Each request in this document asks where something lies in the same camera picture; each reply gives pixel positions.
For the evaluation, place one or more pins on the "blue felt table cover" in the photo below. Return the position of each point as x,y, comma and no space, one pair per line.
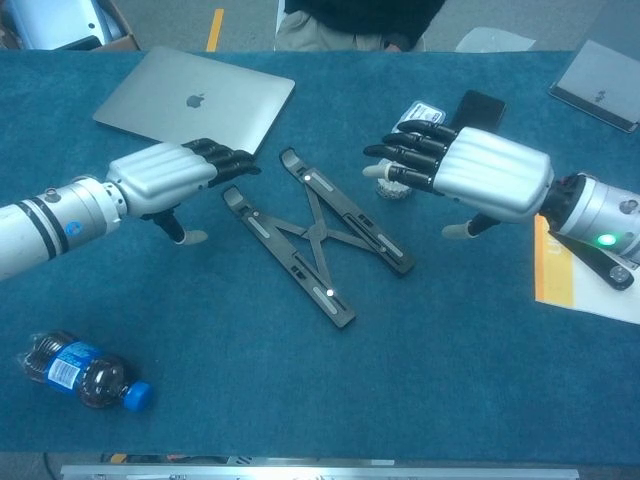
400,375

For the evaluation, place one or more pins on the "seated person in khaki trousers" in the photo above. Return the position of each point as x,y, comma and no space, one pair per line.
320,32

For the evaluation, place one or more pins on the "black smartphone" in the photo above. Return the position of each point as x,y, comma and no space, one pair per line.
480,107

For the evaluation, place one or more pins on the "white plastic sheet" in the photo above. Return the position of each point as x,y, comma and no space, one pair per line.
490,42

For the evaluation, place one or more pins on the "clear round jar of clips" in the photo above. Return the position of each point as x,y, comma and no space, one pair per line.
392,189

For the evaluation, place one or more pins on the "clear box with purple print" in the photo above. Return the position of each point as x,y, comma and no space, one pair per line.
425,112

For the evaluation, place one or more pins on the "grey tablet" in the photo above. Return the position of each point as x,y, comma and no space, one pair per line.
595,80

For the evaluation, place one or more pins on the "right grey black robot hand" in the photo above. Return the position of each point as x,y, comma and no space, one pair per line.
495,170

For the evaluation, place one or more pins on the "aluminium profile rail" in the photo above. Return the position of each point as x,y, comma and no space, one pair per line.
320,472

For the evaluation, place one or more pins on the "silver Apple laptop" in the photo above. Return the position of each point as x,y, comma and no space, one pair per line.
165,100

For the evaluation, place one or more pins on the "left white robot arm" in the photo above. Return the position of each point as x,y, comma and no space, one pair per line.
50,220

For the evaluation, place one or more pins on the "black folding laptop stand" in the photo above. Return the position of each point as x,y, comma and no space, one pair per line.
316,232

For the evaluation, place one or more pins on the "cola bottle with blue label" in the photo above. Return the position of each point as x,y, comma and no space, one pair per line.
85,372

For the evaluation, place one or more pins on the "yellow plastic part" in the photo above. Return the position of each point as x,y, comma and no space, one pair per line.
118,457

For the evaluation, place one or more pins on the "yellow white Lexicon book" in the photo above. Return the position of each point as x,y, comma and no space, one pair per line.
552,275

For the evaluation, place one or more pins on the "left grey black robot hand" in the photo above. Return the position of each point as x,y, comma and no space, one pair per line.
160,170

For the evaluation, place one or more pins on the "black stapler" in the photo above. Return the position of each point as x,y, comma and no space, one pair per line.
600,265

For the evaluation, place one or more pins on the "white device in cardboard box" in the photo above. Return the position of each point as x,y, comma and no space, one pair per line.
50,20

